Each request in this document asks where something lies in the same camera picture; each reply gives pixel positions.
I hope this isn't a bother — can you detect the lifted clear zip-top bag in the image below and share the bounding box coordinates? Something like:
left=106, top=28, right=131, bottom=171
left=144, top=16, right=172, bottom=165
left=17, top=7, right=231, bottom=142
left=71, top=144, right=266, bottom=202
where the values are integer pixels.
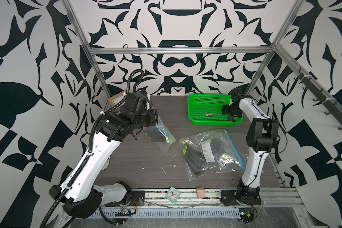
left=229, top=134, right=249, bottom=167

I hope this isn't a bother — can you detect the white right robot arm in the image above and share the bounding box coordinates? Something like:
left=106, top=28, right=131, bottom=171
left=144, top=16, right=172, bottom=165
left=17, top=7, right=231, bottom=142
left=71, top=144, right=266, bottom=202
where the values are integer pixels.
left=222, top=94, right=279, bottom=199

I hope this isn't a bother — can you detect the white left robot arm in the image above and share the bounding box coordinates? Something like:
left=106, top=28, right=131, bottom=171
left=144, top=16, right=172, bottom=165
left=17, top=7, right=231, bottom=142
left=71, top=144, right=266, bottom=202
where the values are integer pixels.
left=45, top=108, right=159, bottom=219

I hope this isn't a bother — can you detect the gold framed plant picture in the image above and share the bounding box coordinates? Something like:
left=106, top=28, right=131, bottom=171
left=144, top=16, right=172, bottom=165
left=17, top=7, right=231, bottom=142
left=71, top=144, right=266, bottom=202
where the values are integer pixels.
left=108, top=90, right=126, bottom=107

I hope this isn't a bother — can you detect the green plastic basket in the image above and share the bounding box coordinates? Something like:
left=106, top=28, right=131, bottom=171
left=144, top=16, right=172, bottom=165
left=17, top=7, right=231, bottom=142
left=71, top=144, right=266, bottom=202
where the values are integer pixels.
left=187, top=94, right=243, bottom=127

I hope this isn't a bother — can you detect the small green circuit board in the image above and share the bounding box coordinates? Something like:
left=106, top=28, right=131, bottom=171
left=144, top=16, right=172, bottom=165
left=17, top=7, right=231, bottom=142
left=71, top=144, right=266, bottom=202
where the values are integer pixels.
left=118, top=207, right=136, bottom=216

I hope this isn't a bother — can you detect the small pink block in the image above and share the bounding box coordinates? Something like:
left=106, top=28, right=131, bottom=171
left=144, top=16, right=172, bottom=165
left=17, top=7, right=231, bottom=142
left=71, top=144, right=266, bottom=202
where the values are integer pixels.
left=196, top=187, right=206, bottom=198

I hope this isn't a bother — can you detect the mint square clock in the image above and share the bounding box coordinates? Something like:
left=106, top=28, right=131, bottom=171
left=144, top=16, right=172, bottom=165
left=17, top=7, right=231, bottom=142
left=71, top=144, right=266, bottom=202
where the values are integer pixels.
left=165, top=187, right=181, bottom=205

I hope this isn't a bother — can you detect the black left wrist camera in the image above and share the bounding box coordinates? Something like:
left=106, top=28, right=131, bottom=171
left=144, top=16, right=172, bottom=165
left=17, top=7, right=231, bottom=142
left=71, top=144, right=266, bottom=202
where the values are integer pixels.
left=123, top=92, right=148, bottom=113

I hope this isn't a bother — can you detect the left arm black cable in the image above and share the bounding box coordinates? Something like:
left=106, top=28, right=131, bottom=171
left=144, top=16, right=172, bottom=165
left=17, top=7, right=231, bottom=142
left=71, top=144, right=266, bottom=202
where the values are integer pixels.
left=39, top=69, right=145, bottom=228

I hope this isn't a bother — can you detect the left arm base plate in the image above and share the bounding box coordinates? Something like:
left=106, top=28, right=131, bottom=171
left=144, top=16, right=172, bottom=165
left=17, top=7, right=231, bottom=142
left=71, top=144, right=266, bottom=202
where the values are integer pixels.
left=105, top=190, right=145, bottom=207

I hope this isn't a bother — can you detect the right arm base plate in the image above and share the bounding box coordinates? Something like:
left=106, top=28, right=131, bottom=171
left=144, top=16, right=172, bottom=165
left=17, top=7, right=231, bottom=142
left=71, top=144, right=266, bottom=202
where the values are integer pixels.
left=219, top=188, right=262, bottom=206

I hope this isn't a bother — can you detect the white perforated cable duct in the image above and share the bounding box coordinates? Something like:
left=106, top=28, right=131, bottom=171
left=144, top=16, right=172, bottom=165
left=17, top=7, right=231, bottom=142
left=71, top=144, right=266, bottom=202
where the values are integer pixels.
left=103, top=208, right=240, bottom=219

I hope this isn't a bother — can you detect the black wall hook rail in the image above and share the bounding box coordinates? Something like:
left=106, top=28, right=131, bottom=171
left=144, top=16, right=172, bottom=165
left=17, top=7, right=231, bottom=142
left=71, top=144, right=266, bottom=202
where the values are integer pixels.
left=294, top=67, right=342, bottom=131

